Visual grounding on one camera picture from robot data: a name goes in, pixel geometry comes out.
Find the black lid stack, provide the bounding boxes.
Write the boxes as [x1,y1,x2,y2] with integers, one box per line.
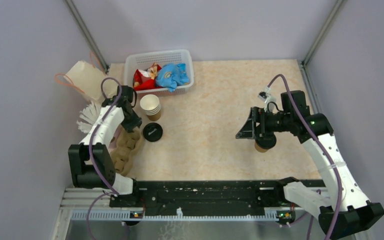
[142,122,164,142]

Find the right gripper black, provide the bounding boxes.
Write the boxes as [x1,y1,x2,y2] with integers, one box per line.
[235,106,292,140]

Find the white wrapped straws bundle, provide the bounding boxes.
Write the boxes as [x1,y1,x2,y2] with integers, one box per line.
[76,101,101,134]

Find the stack of paper cups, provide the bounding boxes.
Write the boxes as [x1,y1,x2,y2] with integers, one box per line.
[139,94,161,122]

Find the blue cloth toy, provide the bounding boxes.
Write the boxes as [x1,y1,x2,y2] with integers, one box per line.
[155,63,190,93]

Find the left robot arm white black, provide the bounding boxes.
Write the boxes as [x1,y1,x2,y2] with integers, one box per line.
[68,85,142,207]

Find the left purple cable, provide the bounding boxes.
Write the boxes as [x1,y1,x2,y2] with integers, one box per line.
[85,77,124,240]

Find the black cup lid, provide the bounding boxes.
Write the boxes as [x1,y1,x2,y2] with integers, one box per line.
[255,134,277,150]

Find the red cloth toy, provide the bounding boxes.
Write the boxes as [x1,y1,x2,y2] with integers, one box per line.
[133,62,162,91]

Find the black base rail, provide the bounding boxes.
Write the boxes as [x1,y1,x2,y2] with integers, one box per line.
[109,180,291,217]

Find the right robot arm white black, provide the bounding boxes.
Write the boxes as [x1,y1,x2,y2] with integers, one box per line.
[235,90,384,240]

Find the brown pulp cup carrier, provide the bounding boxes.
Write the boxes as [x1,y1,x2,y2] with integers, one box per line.
[110,127,144,177]

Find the white plastic basket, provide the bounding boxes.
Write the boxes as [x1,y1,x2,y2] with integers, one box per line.
[123,49,195,97]

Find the beige paper bag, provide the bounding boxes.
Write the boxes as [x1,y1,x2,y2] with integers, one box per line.
[54,51,118,104]

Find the brown paper coffee cup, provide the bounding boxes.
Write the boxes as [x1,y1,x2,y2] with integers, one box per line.
[254,143,268,153]

